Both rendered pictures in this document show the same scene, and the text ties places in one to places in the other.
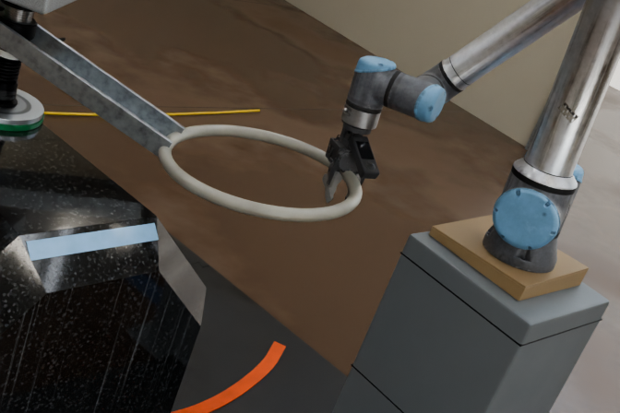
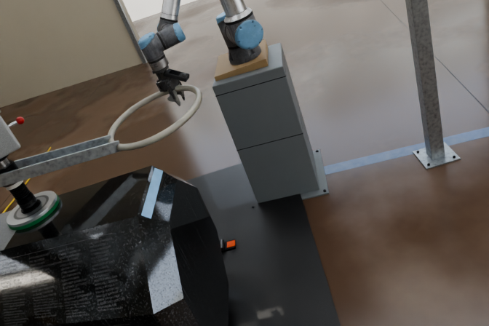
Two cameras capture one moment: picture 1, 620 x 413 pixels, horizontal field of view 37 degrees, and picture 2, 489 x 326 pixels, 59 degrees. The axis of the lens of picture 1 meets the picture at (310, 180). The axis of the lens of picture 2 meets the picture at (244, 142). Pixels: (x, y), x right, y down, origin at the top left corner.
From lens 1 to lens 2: 0.69 m
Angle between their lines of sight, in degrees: 25
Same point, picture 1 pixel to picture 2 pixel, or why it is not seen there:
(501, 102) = (116, 57)
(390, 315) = (233, 119)
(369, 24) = (33, 84)
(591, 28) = not seen: outside the picture
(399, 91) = (167, 38)
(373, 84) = (154, 46)
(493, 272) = (250, 67)
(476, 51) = (170, 0)
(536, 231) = (257, 34)
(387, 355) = (246, 132)
